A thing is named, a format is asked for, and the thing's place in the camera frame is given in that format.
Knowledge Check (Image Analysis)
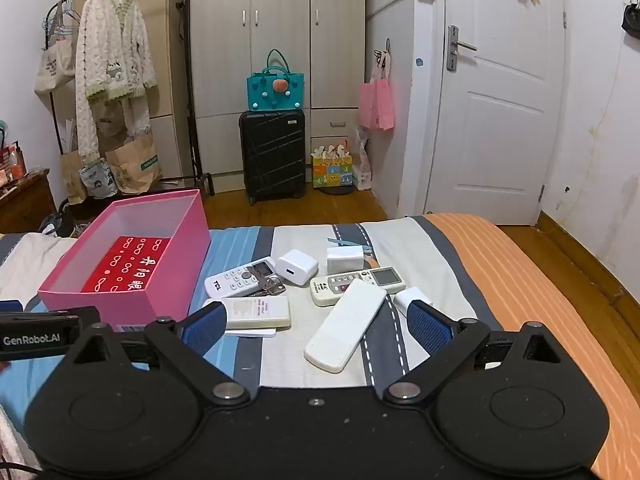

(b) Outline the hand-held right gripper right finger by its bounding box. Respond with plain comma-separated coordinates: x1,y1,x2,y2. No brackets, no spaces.
382,300,576,406

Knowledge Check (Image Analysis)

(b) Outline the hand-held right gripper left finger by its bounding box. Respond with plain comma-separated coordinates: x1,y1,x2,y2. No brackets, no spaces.
60,301,251,406

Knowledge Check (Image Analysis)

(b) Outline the small white remote control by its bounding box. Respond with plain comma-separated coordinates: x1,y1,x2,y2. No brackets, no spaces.
204,256,278,298

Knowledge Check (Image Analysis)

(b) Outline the white labelled box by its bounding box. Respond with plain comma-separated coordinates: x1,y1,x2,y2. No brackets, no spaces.
202,295,292,330

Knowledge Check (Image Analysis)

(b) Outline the pink cardboard box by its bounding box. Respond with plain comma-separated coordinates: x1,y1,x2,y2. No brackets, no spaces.
37,189,212,333

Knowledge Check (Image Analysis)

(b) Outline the bunch of keys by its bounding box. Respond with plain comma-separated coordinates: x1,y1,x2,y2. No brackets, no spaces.
245,265,287,297

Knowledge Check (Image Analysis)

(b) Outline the white remote with display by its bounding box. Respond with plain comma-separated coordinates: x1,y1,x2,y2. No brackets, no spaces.
310,266,402,307

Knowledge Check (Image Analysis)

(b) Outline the white charger with prongs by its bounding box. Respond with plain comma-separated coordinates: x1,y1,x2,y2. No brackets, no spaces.
326,245,373,273

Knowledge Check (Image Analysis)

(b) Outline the white cube charger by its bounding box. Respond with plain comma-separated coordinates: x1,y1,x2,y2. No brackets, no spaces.
276,249,320,287

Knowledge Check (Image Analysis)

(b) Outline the black bag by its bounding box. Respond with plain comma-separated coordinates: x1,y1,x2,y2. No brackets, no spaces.
39,210,76,237

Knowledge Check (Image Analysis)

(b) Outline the red patterned bag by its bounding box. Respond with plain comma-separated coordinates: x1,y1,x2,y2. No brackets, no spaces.
80,235,176,295

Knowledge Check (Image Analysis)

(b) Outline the dark wooden cabinet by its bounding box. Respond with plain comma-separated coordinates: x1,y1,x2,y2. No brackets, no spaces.
0,167,58,235

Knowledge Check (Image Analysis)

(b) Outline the striped printed bed sheet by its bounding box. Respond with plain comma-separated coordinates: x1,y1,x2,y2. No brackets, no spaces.
0,214,640,480

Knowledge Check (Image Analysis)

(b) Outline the blue clip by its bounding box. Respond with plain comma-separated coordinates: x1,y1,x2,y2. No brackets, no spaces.
327,236,372,252

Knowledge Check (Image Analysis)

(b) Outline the plain brown paper bag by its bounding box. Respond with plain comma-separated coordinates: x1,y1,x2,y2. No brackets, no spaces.
60,150,88,205

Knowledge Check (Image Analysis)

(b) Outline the clutter of small items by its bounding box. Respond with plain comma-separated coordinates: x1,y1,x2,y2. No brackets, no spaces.
0,120,28,186

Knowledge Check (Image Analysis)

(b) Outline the printed plastic bag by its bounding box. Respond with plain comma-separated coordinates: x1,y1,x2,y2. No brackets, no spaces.
79,159,118,198

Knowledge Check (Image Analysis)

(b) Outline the brown paper bag green label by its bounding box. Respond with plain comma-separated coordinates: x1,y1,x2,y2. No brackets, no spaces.
105,132,163,195

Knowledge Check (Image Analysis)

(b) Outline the white plastic bag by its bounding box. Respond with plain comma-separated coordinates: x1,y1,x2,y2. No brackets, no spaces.
353,127,373,191

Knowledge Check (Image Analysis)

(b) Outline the colourful cartoon box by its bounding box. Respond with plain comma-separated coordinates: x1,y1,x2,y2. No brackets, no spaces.
311,141,354,190

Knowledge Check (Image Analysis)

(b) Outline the black suitcase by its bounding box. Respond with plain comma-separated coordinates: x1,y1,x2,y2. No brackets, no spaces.
238,108,307,206

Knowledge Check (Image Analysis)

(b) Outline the white door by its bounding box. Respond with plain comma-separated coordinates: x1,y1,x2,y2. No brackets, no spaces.
425,0,566,226

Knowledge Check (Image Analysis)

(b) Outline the pink paper bag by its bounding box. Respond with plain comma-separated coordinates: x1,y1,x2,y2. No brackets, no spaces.
358,81,378,128
375,77,396,131

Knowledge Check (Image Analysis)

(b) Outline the canvas tote bag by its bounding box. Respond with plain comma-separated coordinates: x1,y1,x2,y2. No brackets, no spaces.
34,35,77,95

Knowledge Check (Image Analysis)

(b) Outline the teal handbag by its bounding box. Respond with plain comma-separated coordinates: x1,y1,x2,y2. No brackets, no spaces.
246,49,304,111

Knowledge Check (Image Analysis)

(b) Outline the black clothes rack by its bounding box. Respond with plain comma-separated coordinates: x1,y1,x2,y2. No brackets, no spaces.
45,0,216,196

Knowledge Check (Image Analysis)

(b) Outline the white knitted cardigan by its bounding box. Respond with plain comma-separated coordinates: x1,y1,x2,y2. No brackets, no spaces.
75,0,158,161

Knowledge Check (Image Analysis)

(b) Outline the beige wooden board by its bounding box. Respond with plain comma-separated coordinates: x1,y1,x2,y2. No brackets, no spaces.
75,0,191,181

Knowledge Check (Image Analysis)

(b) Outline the black hanging item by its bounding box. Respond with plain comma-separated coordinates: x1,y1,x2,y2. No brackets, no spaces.
621,0,640,40

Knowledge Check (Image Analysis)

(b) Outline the metal door handle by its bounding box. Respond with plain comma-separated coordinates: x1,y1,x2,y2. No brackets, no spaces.
447,25,478,71

